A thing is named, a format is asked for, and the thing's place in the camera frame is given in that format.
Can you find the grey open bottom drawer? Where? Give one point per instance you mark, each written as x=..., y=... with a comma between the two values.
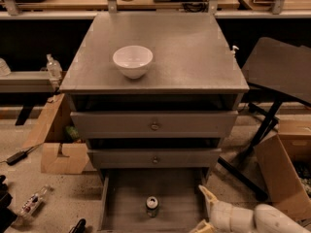
x=181, y=203

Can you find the grey low bench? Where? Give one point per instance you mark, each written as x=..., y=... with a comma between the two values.
x=25, y=89

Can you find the grey middle drawer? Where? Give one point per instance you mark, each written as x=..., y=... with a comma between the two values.
x=153, y=158

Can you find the small white pump bottle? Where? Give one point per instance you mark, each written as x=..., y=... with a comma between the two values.
x=234, y=50

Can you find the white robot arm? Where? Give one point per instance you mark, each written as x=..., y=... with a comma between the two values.
x=268, y=219

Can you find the open cardboard box right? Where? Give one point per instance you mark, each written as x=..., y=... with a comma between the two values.
x=276, y=156

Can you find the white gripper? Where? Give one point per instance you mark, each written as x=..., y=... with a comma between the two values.
x=227, y=216

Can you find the green soda can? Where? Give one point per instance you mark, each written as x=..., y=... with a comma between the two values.
x=152, y=205

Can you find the grey top drawer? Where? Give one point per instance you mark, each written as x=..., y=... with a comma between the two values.
x=96, y=125

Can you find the black object bottom left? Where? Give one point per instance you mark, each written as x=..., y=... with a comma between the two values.
x=7, y=216

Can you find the grey drawer cabinet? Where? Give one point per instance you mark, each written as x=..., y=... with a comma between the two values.
x=193, y=70

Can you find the clear bottle on floor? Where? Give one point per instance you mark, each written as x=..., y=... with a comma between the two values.
x=34, y=201

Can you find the black power adapter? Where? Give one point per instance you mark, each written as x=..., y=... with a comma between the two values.
x=18, y=156

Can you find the clear bottle on bench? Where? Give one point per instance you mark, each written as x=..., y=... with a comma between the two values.
x=54, y=67

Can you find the cardboard box left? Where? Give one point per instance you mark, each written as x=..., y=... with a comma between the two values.
x=59, y=155

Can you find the black handle on floor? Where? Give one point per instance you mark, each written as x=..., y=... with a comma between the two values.
x=80, y=227

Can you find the white ceramic bowl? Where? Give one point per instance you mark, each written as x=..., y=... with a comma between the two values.
x=133, y=61

